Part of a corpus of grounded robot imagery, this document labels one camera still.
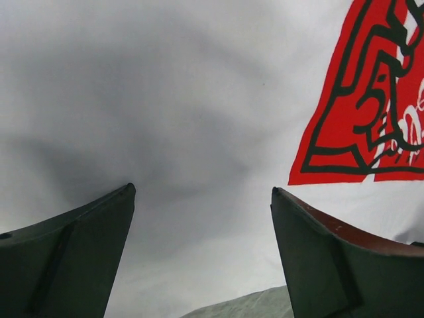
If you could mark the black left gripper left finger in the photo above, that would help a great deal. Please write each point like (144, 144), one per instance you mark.
(65, 266)

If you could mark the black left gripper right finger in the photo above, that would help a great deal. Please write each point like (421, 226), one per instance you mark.
(333, 269)

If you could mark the white t-shirt red print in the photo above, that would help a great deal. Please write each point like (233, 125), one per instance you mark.
(206, 107)

